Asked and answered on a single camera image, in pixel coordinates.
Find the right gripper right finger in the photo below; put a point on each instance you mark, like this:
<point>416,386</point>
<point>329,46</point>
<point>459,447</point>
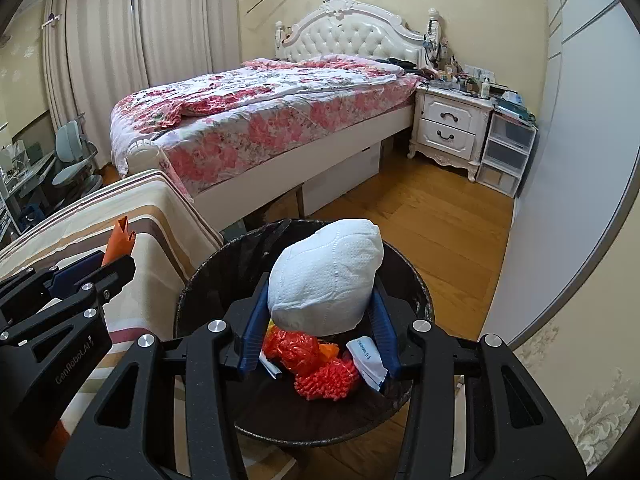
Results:
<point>511,429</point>

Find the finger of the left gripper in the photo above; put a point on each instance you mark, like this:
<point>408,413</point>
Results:
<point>85,305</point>
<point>27,292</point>

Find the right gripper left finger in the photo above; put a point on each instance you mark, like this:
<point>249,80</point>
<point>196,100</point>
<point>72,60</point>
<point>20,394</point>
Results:
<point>127,431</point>

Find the small orange wrapper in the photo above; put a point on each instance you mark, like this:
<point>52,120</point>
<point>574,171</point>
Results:
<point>121,241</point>

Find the grey white milk powder pouch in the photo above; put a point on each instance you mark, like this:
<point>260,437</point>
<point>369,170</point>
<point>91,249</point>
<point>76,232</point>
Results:
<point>368,361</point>

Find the red foam net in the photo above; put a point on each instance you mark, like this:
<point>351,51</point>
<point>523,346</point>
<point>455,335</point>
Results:
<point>333,381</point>

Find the teal probiotic sachet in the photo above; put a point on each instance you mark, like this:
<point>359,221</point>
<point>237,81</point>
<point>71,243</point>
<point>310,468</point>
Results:
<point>270,367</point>

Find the red plastic bag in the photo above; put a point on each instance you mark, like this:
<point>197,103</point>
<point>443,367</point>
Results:
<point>296,351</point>

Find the white tissue ball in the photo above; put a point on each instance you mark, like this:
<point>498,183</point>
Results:
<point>322,284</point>

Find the orange snack bag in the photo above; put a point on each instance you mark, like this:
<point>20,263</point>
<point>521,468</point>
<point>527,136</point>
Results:
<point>329,351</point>

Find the study desk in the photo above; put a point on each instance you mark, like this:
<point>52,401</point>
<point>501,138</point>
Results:
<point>25,182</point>

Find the grey blue desk chair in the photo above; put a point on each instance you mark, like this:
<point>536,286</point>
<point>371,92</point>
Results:
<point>77,177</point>

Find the floral bedding bed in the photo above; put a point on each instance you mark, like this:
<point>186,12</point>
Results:
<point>234,141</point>

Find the translucent plastic drawer unit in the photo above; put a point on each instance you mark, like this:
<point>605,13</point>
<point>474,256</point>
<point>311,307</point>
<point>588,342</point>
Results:
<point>507,149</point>

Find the white storage box under bed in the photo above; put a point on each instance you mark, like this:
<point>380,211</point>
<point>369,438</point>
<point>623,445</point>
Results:
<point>340,179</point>

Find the beige curtains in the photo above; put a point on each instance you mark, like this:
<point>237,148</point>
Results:
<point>96,52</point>

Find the white two-drawer nightstand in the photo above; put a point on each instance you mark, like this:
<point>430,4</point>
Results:
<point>450,128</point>

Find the white wardrobe door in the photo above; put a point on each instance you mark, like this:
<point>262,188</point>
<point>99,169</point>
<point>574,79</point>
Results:
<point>580,184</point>

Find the white tufted headboard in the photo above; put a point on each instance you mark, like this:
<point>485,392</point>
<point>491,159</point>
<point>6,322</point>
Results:
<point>350,27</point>

